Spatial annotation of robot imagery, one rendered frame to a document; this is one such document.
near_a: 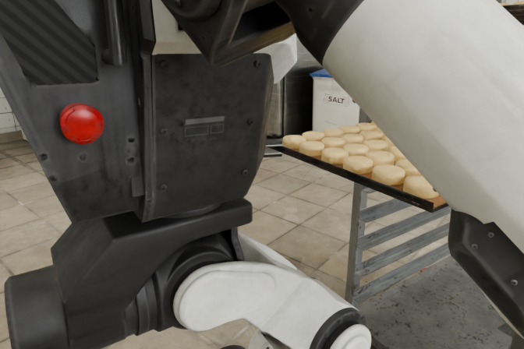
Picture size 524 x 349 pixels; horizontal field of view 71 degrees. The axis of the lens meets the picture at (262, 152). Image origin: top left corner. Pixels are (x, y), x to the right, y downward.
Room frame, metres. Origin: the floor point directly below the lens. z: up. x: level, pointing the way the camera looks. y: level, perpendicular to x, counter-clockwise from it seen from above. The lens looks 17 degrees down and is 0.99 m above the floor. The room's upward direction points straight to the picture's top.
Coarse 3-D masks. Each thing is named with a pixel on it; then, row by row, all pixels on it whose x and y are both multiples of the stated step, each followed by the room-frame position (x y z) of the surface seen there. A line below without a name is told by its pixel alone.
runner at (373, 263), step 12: (444, 228) 1.23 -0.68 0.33; (408, 240) 1.11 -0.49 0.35; (420, 240) 1.15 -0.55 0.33; (432, 240) 1.16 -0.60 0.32; (384, 252) 1.04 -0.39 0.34; (396, 252) 1.08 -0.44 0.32; (408, 252) 1.08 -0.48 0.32; (360, 264) 0.98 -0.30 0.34; (372, 264) 1.01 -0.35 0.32; (384, 264) 1.01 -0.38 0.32; (360, 276) 0.95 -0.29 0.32
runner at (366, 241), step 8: (448, 208) 1.23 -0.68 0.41; (416, 216) 1.12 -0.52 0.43; (424, 216) 1.15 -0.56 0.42; (432, 216) 1.17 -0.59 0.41; (440, 216) 1.17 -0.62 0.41; (392, 224) 1.05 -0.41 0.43; (400, 224) 1.08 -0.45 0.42; (408, 224) 1.10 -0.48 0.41; (416, 224) 1.10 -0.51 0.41; (376, 232) 1.01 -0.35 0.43; (384, 232) 1.03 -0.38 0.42; (392, 232) 1.05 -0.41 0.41; (400, 232) 1.05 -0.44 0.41; (360, 240) 0.97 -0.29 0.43; (368, 240) 0.99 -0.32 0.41; (376, 240) 1.00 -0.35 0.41; (384, 240) 1.00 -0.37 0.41; (360, 248) 0.96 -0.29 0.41; (368, 248) 0.96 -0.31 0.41
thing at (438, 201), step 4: (320, 156) 0.70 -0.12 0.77; (340, 164) 0.65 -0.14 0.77; (364, 176) 0.58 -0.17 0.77; (368, 176) 0.58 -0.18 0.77; (396, 188) 0.53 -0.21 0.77; (400, 188) 0.53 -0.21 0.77; (440, 196) 0.50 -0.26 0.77; (432, 200) 0.48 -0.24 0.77; (436, 200) 0.48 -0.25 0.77; (440, 200) 0.48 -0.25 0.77; (436, 204) 0.47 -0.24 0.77; (440, 204) 0.47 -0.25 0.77
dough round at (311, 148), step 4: (300, 144) 0.72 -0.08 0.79; (304, 144) 0.71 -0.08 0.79; (308, 144) 0.71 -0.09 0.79; (312, 144) 0.71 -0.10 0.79; (316, 144) 0.71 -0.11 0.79; (320, 144) 0.71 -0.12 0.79; (300, 148) 0.71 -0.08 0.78; (304, 148) 0.70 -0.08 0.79; (308, 148) 0.70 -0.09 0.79; (312, 148) 0.69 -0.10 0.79; (316, 148) 0.70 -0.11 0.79; (320, 148) 0.70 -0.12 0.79; (300, 152) 0.71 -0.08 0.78; (304, 152) 0.70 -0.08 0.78; (308, 152) 0.70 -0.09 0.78; (312, 152) 0.69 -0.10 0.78; (316, 152) 0.70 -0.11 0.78; (320, 152) 0.70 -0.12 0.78; (312, 156) 0.70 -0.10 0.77; (316, 156) 0.70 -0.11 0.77
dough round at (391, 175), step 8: (376, 168) 0.57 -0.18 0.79; (384, 168) 0.57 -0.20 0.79; (392, 168) 0.57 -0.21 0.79; (400, 168) 0.57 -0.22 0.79; (376, 176) 0.55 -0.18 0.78; (384, 176) 0.54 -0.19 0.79; (392, 176) 0.54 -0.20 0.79; (400, 176) 0.54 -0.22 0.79; (392, 184) 0.54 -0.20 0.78; (400, 184) 0.54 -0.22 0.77
